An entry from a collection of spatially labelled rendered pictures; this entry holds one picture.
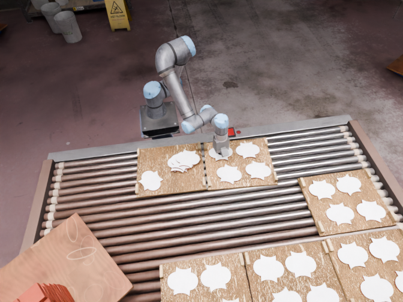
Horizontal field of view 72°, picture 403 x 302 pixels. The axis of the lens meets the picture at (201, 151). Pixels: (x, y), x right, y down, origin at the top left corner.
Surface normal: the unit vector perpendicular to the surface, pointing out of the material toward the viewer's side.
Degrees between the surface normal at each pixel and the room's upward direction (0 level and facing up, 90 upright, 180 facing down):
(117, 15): 77
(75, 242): 0
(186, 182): 0
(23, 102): 0
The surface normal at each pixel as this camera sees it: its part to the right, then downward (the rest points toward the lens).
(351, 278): -0.04, -0.60
